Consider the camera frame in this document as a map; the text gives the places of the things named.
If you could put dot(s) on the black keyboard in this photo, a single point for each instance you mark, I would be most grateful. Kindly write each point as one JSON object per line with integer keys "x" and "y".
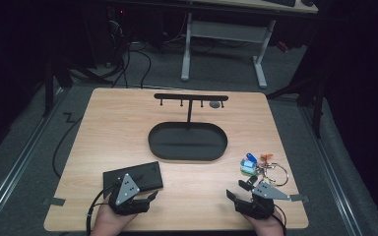
{"x": 282, "y": 2}

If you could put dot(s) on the black metal stand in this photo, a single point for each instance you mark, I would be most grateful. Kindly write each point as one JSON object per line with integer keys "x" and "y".
{"x": 318, "y": 111}
{"x": 48, "y": 91}

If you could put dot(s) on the metal floor rail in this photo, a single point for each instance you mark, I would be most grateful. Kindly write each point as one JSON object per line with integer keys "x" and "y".
{"x": 11, "y": 173}
{"x": 334, "y": 181}

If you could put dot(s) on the black computer tower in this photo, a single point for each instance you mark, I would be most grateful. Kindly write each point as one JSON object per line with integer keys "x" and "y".
{"x": 105, "y": 32}

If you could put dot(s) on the white metal frame desk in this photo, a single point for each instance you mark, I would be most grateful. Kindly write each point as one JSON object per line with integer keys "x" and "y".
{"x": 226, "y": 31}

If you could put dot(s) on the small red object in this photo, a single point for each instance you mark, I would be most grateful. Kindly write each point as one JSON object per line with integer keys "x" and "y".
{"x": 283, "y": 47}

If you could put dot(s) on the grey round table grommet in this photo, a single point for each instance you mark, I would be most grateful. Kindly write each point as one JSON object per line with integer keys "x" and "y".
{"x": 214, "y": 104}

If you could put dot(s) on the person's right hand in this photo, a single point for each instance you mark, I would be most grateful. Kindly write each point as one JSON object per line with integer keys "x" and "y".
{"x": 269, "y": 226}

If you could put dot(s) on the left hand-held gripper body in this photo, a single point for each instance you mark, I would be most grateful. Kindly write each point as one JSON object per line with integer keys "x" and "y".
{"x": 128, "y": 191}

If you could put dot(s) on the grey tape piece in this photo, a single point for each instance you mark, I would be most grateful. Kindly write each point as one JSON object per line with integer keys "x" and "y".
{"x": 299, "y": 198}
{"x": 55, "y": 201}

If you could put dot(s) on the keyring with colourful keys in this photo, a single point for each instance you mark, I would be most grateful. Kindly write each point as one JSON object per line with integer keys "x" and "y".
{"x": 247, "y": 165}

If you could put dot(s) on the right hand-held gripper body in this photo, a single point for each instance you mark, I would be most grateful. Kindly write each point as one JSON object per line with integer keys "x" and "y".
{"x": 265, "y": 193}

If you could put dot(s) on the person's left hand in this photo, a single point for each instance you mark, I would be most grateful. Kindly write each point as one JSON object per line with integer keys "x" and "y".
{"x": 106, "y": 224}

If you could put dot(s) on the black wallet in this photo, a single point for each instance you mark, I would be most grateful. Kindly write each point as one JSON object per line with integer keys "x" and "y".
{"x": 151, "y": 175}

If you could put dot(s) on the black key holder with tray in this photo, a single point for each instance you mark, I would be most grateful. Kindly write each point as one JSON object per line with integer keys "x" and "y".
{"x": 187, "y": 142}

